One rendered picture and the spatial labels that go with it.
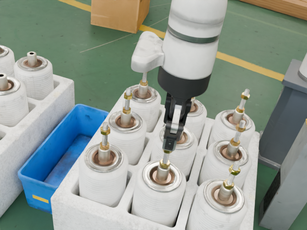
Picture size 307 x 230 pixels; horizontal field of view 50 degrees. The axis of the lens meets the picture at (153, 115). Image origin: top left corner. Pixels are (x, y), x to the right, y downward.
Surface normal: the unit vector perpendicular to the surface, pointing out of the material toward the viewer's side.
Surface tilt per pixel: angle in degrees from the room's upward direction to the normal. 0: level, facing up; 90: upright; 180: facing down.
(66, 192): 0
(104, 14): 89
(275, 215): 90
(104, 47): 0
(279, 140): 90
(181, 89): 90
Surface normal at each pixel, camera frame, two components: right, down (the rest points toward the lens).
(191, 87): 0.18, 0.64
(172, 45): -0.76, 0.19
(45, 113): 0.94, 0.29
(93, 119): -0.29, 0.54
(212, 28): 0.46, 0.60
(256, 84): 0.12, -0.77
